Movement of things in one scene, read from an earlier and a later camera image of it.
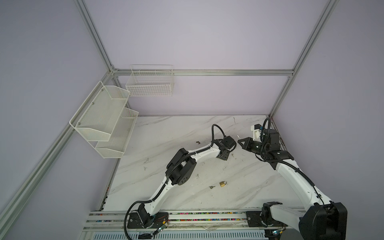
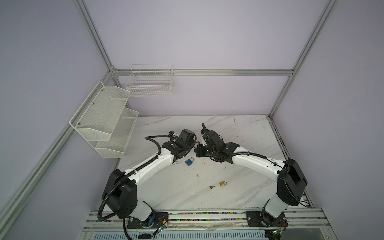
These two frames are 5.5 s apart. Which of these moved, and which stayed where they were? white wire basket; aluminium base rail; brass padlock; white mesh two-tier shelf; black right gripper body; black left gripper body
Moved: black left gripper body; black right gripper body
Stayed: aluminium base rail; brass padlock; white mesh two-tier shelf; white wire basket
